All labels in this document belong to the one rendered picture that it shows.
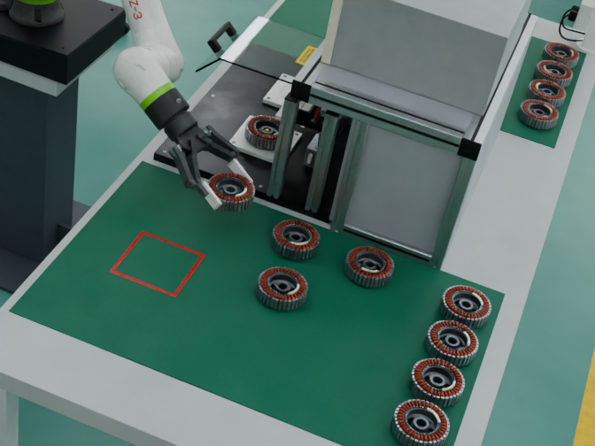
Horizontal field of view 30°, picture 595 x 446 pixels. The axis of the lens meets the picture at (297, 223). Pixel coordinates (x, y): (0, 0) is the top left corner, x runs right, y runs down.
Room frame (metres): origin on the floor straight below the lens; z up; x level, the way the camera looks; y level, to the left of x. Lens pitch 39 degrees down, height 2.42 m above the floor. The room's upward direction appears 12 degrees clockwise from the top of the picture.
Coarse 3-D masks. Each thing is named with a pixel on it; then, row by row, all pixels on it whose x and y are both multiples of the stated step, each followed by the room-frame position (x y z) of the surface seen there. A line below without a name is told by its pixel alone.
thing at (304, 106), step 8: (304, 104) 2.33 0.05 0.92; (312, 104) 2.33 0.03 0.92; (280, 112) 2.33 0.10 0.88; (304, 112) 2.30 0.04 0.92; (312, 112) 2.32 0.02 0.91; (304, 120) 2.29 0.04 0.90; (312, 120) 2.29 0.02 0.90; (320, 120) 2.31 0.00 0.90; (344, 120) 2.33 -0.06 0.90; (312, 128) 2.29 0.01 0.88; (320, 128) 2.28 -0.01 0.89; (320, 136) 2.29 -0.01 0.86; (336, 136) 2.27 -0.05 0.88
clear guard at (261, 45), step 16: (240, 32) 2.38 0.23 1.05; (256, 32) 2.37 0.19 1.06; (272, 32) 2.39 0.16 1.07; (288, 32) 2.41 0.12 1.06; (304, 32) 2.42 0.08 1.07; (224, 48) 2.30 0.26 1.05; (240, 48) 2.29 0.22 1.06; (256, 48) 2.30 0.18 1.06; (272, 48) 2.32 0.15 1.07; (288, 48) 2.33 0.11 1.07; (304, 48) 2.35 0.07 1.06; (208, 64) 2.23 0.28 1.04; (240, 64) 2.21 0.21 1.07; (256, 64) 2.23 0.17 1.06; (272, 64) 2.24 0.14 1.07; (288, 64) 2.26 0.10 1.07; (288, 80) 2.19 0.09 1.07
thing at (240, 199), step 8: (216, 176) 2.05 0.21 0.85; (224, 176) 2.06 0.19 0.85; (232, 176) 2.07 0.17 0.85; (240, 176) 2.07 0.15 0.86; (208, 184) 2.02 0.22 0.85; (216, 184) 2.03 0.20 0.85; (224, 184) 2.05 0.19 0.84; (232, 184) 2.06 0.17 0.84; (240, 184) 2.05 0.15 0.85; (248, 184) 2.05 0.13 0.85; (216, 192) 1.99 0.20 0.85; (224, 192) 2.02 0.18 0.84; (232, 192) 2.02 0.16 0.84; (240, 192) 2.04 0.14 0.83; (248, 192) 2.02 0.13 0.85; (224, 200) 1.98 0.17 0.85; (232, 200) 1.98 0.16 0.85; (240, 200) 1.99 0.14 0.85; (248, 200) 2.00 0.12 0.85; (224, 208) 1.97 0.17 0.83; (232, 208) 1.97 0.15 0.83; (240, 208) 1.98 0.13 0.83
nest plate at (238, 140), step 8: (240, 128) 2.37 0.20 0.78; (240, 136) 2.33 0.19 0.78; (296, 136) 2.39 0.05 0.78; (240, 144) 2.30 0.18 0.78; (248, 144) 2.31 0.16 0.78; (296, 144) 2.36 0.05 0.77; (248, 152) 2.28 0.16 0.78; (256, 152) 2.28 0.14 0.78; (264, 152) 2.29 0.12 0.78; (272, 152) 2.29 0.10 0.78; (272, 160) 2.27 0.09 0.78
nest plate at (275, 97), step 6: (276, 84) 2.61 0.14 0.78; (282, 84) 2.62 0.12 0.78; (288, 84) 2.63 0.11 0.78; (270, 90) 2.58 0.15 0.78; (276, 90) 2.58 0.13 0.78; (282, 90) 2.59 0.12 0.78; (288, 90) 2.60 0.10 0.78; (270, 96) 2.55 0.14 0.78; (276, 96) 2.55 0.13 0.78; (282, 96) 2.56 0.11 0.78; (264, 102) 2.53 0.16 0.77; (270, 102) 2.52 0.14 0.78; (276, 102) 2.53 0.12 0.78; (282, 102) 2.53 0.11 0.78
